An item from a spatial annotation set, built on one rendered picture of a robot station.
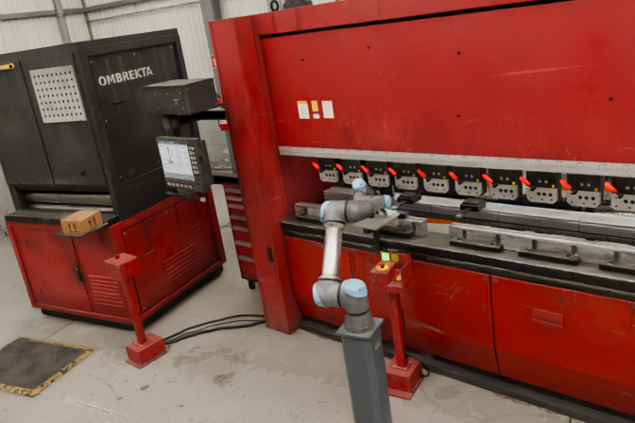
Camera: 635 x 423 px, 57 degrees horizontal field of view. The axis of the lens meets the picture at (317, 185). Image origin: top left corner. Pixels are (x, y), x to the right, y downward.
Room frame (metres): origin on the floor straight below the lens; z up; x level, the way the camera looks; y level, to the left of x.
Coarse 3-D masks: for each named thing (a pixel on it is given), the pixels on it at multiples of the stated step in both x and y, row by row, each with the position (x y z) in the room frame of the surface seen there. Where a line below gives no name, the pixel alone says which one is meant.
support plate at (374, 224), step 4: (380, 212) 3.43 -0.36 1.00; (388, 216) 3.34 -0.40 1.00; (392, 216) 3.33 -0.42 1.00; (396, 216) 3.34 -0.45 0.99; (364, 220) 3.34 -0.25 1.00; (368, 220) 3.33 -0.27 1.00; (372, 220) 3.32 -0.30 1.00; (376, 220) 3.31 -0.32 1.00; (380, 220) 3.30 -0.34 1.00; (384, 220) 3.29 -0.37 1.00; (388, 220) 3.28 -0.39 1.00; (356, 224) 3.30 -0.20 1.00; (360, 224) 3.29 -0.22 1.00; (364, 224) 3.28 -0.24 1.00; (368, 224) 3.27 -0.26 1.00; (372, 224) 3.26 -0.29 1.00; (376, 224) 3.25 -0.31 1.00; (380, 224) 3.24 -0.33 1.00; (384, 224) 3.24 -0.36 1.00; (368, 228) 3.21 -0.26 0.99; (372, 228) 3.19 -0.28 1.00; (376, 228) 3.18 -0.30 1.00
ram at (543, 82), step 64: (576, 0) 2.62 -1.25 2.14; (320, 64) 3.65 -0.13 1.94; (384, 64) 3.33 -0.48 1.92; (448, 64) 3.06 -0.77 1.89; (512, 64) 2.83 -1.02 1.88; (576, 64) 2.62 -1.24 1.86; (320, 128) 3.70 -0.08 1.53; (384, 128) 3.37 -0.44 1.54; (448, 128) 3.08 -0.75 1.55; (512, 128) 2.84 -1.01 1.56; (576, 128) 2.63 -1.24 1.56
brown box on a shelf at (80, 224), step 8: (72, 216) 4.06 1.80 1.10; (80, 216) 4.02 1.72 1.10; (88, 216) 4.01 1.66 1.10; (96, 216) 4.08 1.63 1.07; (64, 224) 4.00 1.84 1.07; (72, 224) 3.97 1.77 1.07; (80, 224) 3.94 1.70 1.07; (88, 224) 3.99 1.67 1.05; (96, 224) 4.06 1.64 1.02; (104, 224) 4.10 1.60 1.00; (64, 232) 4.01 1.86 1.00; (72, 232) 3.98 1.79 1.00; (80, 232) 3.95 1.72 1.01; (88, 232) 3.96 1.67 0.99
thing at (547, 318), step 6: (534, 312) 2.68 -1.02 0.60; (540, 312) 2.65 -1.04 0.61; (546, 312) 2.63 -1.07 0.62; (534, 318) 2.68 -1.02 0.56; (540, 318) 2.66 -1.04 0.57; (546, 318) 2.63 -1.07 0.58; (552, 318) 2.61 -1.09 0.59; (558, 318) 2.59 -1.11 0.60; (546, 324) 2.62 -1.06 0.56; (552, 324) 2.60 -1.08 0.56; (558, 324) 2.59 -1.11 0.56
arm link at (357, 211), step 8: (352, 200) 2.77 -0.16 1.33; (360, 200) 2.79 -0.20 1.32; (368, 200) 2.88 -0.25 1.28; (376, 200) 2.95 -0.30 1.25; (384, 200) 3.05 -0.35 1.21; (352, 208) 2.73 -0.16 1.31; (360, 208) 2.73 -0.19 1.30; (368, 208) 2.76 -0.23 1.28; (376, 208) 2.90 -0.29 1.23; (384, 208) 3.08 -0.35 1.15; (352, 216) 2.72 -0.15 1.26; (360, 216) 2.73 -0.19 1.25; (368, 216) 2.76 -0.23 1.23
